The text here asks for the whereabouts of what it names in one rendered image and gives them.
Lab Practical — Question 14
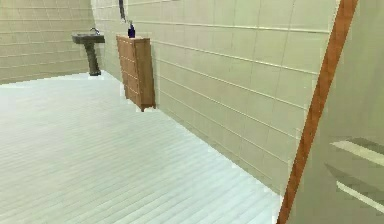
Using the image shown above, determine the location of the brown wooden chest of drawers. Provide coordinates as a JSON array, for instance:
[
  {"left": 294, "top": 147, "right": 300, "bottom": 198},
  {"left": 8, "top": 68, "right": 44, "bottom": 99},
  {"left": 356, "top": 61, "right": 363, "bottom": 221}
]
[{"left": 115, "top": 34, "right": 157, "bottom": 112}]

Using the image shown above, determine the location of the dark blue soap bottle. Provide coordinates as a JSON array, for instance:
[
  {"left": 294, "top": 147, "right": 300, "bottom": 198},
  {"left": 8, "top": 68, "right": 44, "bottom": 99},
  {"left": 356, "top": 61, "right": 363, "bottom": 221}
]
[{"left": 127, "top": 20, "right": 137, "bottom": 39}]

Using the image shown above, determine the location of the olive room door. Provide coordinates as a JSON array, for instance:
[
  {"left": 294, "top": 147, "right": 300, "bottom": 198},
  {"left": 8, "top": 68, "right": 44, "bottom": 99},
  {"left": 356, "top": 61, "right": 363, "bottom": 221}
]
[{"left": 276, "top": 0, "right": 384, "bottom": 224}]

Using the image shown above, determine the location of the grey pedestal sink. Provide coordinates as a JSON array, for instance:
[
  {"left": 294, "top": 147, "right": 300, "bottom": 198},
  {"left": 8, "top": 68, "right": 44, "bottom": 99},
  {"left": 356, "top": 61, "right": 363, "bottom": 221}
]
[{"left": 71, "top": 32, "right": 106, "bottom": 77}]

